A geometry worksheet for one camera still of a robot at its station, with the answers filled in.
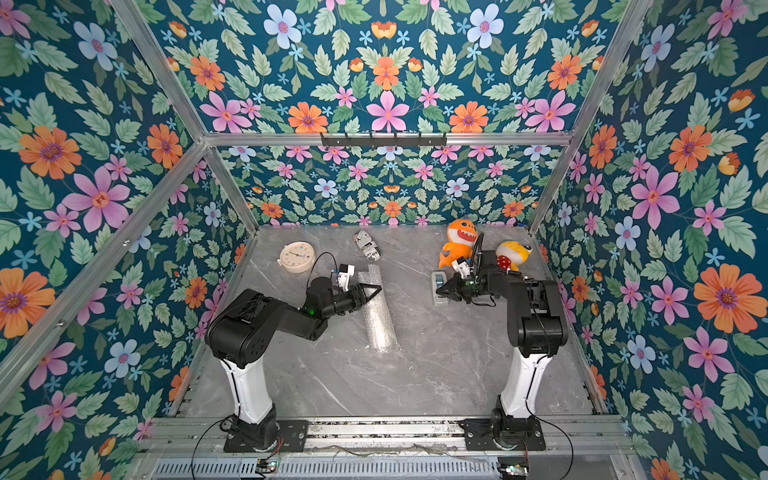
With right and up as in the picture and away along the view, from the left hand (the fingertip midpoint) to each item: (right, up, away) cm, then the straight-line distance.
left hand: (381, 289), depth 90 cm
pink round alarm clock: (-32, +10, +18) cm, 38 cm away
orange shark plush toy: (+28, +18, +17) cm, 38 cm away
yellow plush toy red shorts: (+44, +11, +12) cm, 47 cm away
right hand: (+21, 0, +6) cm, 22 cm away
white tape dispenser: (+18, +3, +8) cm, 20 cm away
